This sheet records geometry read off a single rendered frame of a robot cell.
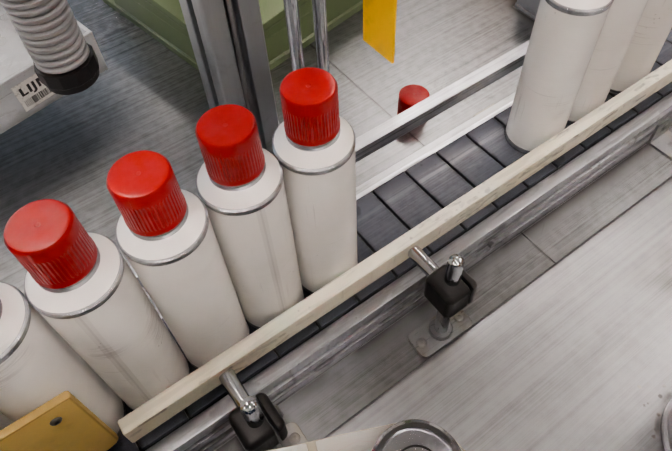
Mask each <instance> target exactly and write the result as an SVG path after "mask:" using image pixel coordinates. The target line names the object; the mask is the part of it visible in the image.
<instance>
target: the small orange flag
mask: <svg viewBox="0 0 672 451"><path fill-rule="evenodd" d="M396 12H397V0H363V40H364V41H365V42H366V43H367V44H369V45H370V46H371V47H372V48H374V49H375V50H376V51H377V52H378V53H380V54H381V55H382V56H383V57H384V58H386V59H387V60H388V61H389V62H391V63H394V54H395V33H396Z"/></svg>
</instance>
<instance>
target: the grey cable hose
mask: <svg viewBox="0 0 672 451"><path fill-rule="evenodd" d="M0 3H1V4H2V7H3V9H4V10H5V11H6V14H7V16H8V18H9V19H10V21H11V23H12V25H13V26H14V28H15V30H16V32H17V34H18V35H19V37H20V39H21V41H22V42H23V44H24V46H25V48H26V49H27V51H28V53H29V55H30V56H31V59H32V60H33V64H34V71H35V73H36V75H37V76H38V78H39V80H40V82H41V83H42V84H44V85H45V86H46V87H47V88H48V89H49V90H50V91H51V92H53V93H55V94H59V95H72V94H76V93H79V92H82V91H84V90H86V89H88V88H89V87H91V86H92V85H93V84H94V83H95V82H96V80H97V79H98V77H99V63H98V59H97V56H96V54H95V52H94V50H93V48H92V46H91V45H89V44H88V43H86V40H85V38H84V36H83V34H82V31H81V29H80V27H79V25H78V23H77V20H76V18H75V16H74V14H73V12H72V9H71V8H70V5H69V3H68V1H67V0H0Z"/></svg>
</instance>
